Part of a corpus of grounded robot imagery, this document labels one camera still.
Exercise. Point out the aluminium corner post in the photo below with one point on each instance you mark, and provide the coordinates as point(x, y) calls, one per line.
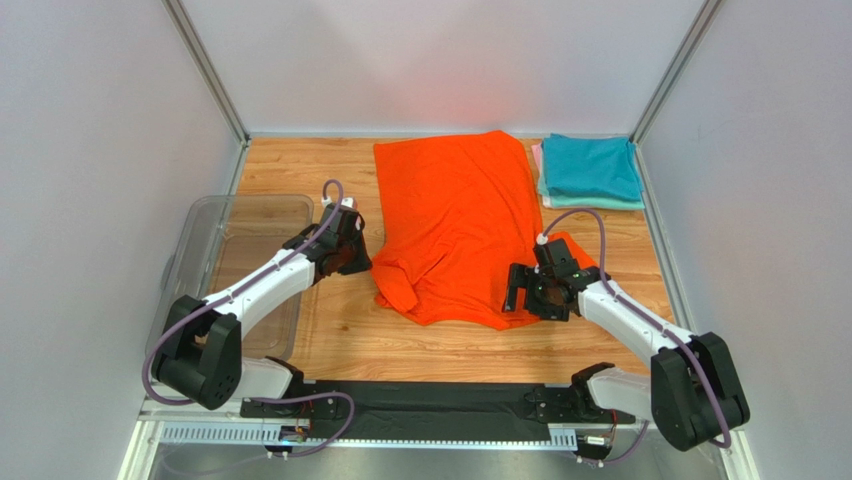
point(197, 50)
point(685, 51)

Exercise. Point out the pink folded t shirt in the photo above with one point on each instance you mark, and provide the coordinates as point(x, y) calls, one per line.
point(537, 153)

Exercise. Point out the teal folded t shirt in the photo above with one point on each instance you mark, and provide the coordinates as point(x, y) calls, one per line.
point(590, 171)

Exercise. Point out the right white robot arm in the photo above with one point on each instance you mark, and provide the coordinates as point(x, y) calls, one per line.
point(692, 392)

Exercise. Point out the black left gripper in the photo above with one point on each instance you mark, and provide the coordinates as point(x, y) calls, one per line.
point(363, 260)

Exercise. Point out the right aluminium corner post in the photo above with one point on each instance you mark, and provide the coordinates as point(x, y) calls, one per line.
point(685, 51)

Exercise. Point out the mint folded t shirt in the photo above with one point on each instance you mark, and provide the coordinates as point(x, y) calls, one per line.
point(624, 169)

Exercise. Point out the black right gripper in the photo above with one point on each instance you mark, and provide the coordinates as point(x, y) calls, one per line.
point(520, 289)

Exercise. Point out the clear plastic bin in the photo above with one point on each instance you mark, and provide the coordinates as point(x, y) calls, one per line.
point(224, 239)

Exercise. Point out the orange t shirt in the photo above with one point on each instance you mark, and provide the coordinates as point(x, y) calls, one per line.
point(458, 211)

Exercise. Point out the aluminium frame rail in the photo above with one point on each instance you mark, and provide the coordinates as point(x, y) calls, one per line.
point(191, 442)

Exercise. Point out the left aluminium corner post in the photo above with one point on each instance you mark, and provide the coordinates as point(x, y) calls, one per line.
point(197, 50)

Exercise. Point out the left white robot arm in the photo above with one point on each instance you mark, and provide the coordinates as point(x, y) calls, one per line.
point(199, 357)

